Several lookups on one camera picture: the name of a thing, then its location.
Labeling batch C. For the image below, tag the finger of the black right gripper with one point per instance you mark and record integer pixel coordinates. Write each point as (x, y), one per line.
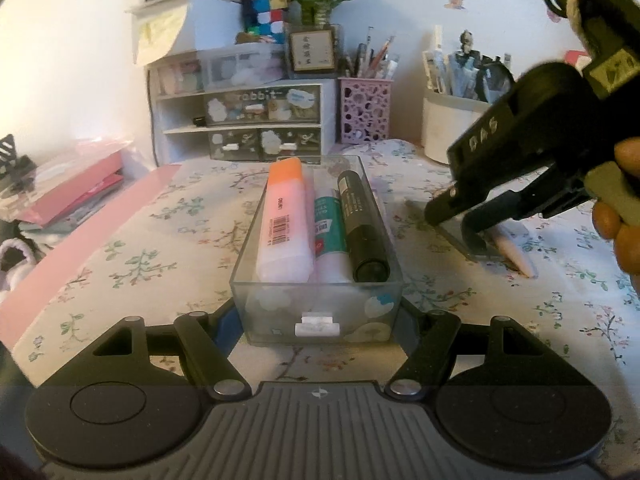
(447, 205)
(488, 200)

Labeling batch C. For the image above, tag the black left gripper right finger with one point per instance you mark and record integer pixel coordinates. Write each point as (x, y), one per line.
(427, 339)

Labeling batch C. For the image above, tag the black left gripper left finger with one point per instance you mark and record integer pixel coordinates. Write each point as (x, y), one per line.
(206, 340)

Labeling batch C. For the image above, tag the pink pointed pen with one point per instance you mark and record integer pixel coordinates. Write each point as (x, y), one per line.
(506, 244)

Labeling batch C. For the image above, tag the black marker pen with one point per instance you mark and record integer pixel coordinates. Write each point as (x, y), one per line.
(365, 247)

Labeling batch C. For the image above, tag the white green glue stick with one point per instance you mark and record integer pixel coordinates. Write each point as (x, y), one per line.
(332, 260)

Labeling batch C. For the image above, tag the orange pink wide highlighter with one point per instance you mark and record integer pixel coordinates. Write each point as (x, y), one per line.
(284, 247)

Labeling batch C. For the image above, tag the clear plastic drawer tray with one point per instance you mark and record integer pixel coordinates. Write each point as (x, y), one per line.
(314, 312)

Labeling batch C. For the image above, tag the person's right hand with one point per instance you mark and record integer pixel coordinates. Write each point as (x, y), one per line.
(616, 213)

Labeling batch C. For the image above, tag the black magnifying glass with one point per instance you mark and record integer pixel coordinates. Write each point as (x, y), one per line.
(493, 81)

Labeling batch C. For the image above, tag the white cloud-shaped pen holder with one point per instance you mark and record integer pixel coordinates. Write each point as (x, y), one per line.
(445, 119)

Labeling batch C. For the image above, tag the floral table mat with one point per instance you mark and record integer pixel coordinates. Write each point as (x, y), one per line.
(176, 255)

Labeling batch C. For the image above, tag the pink perforated pen cup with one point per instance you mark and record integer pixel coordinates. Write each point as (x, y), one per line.
(364, 110)

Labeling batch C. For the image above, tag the potted bamboo plant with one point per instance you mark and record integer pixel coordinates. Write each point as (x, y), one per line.
(313, 47)

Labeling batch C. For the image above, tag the white lilac plush bag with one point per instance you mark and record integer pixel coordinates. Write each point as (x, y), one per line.
(11, 278)

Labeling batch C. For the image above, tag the white desktop drawer organizer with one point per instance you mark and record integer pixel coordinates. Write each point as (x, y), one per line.
(238, 103)

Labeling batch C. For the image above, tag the pink folder stack in bag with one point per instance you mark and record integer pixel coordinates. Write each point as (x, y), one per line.
(57, 187)

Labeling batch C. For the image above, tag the colourful magic cube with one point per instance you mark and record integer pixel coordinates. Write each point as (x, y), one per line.
(266, 19)

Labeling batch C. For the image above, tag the white shelf box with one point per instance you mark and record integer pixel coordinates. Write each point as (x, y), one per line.
(162, 28)

